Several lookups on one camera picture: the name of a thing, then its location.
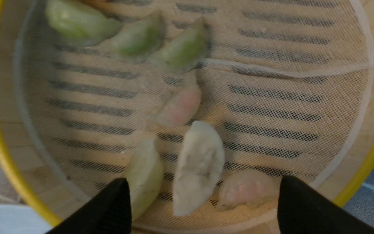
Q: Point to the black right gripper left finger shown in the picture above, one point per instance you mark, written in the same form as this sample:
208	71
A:
109	212

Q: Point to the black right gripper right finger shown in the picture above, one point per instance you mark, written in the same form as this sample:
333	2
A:
302	210

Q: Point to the white square plate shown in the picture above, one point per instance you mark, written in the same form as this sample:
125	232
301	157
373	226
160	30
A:
21	219

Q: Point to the bamboo steamer basket yellow rim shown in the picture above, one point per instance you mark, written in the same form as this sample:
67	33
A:
41	189

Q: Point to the green dumpling centre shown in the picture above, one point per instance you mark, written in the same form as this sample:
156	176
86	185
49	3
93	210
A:
145	174

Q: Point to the green dumpling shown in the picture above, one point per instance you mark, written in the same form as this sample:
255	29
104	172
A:
79	24
136	42
145	174
184	52

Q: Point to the pink dumpling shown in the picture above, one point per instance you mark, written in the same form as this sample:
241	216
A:
246	187
178	108

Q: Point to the white dumpling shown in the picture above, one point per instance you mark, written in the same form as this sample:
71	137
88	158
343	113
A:
199	168

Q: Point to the white mesh steamer liner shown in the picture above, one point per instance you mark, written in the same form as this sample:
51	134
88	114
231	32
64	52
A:
285	83

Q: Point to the green dumpling middle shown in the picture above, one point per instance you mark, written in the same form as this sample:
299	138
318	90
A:
136	42

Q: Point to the green dumpling right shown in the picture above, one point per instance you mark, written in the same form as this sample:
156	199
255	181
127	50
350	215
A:
184	52

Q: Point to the green dumpling back left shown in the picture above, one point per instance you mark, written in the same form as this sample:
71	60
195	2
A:
79	24

